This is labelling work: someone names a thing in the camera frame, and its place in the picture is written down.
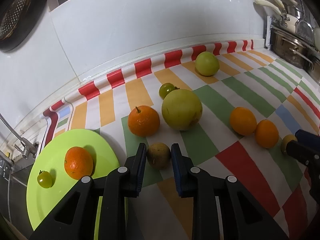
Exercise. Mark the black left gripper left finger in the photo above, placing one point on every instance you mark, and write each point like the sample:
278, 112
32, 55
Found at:
95, 208

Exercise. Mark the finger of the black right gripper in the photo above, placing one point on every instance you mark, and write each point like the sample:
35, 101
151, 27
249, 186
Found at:
303, 154
307, 138

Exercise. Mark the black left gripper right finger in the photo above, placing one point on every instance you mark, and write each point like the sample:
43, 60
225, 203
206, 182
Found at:
222, 208

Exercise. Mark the brown kiwi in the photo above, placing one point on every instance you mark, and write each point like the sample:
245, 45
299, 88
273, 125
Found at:
288, 138
159, 156

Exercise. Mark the dark green tomato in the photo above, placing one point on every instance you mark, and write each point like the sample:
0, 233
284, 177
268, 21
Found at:
44, 179

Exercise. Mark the large orange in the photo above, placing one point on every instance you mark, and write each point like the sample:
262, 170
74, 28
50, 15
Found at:
78, 163

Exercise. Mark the small orange citrus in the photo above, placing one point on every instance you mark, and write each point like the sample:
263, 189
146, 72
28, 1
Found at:
266, 134

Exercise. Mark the lime green plate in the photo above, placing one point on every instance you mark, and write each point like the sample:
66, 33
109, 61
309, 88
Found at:
41, 201

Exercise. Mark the yellow-orange citrus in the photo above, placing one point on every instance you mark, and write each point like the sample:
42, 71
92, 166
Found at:
242, 121

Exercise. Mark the steel sink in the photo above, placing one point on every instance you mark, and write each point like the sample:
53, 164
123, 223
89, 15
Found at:
13, 196

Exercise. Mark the chrome short faucet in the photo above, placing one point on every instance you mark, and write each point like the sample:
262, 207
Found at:
28, 147

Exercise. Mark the colourful striped tablecloth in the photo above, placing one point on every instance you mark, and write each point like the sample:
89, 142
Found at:
248, 77

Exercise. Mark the steel hanging spatula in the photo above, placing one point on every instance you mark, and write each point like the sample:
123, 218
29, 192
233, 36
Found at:
304, 29

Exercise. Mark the orange with stem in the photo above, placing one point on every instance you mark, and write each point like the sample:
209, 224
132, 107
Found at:
143, 121

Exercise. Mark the green apple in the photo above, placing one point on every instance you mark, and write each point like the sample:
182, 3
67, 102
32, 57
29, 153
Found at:
207, 64

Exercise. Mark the large yellow-green pomelo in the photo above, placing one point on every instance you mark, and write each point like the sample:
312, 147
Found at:
181, 109

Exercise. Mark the small green tomato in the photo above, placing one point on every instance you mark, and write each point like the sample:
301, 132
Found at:
165, 89

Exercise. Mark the white pan handle lower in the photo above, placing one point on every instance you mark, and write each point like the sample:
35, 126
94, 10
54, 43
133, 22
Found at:
266, 3

